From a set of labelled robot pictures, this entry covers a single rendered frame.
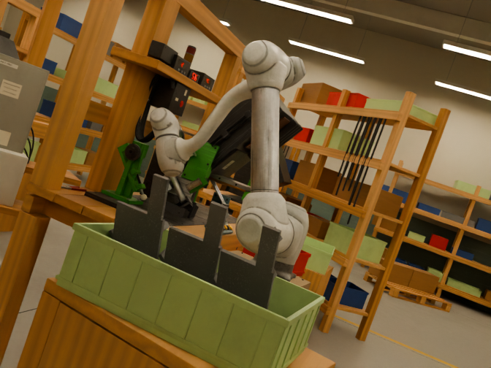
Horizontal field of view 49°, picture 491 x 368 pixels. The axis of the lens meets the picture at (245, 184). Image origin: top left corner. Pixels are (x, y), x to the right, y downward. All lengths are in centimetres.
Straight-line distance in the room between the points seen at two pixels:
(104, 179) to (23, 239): 49
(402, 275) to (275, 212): 752
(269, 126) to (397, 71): 997
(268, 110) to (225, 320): 88
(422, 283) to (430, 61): 464
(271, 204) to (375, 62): 1015
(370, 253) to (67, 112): 363
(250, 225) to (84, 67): 95
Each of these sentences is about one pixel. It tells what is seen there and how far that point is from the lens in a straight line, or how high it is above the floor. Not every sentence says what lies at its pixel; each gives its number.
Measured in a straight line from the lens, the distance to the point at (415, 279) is 948.
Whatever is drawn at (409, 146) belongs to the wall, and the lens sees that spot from 1153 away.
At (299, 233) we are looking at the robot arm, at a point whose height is 107.
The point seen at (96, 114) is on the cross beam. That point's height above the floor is 122.
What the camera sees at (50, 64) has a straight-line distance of 789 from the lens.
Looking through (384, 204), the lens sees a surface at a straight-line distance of 525.
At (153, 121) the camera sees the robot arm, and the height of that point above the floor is 128.
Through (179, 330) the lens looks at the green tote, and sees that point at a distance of 135.
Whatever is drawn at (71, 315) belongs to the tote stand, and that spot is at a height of 74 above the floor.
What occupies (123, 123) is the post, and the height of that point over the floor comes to 122.
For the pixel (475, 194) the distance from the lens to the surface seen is 1092.
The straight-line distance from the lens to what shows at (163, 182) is 143.
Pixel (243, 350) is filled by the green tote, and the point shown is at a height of 85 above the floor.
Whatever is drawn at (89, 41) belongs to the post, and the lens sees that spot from 230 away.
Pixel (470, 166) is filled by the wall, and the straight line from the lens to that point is 1155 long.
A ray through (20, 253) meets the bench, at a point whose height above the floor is 60.
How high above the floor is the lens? 127
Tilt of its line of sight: 3 degrees down
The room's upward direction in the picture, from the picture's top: 20 degrees clockwise
